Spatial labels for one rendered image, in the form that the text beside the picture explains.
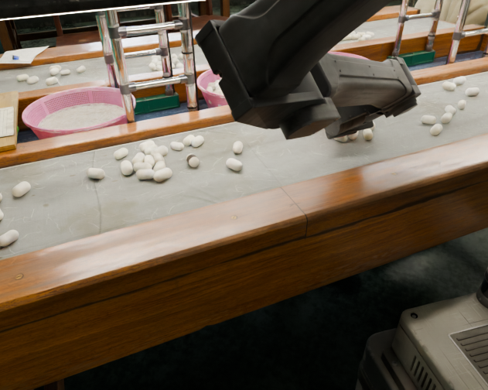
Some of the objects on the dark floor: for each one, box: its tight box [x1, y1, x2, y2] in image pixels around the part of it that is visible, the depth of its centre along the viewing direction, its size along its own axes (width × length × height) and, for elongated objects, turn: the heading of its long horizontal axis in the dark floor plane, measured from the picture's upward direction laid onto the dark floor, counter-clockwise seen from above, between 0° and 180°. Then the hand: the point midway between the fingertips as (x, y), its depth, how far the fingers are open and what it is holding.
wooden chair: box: [53, 12, 128, 47], centre depth 274 cm, size 44×43×91 cm
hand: (327, 128), depth 94 cm, fingers closed
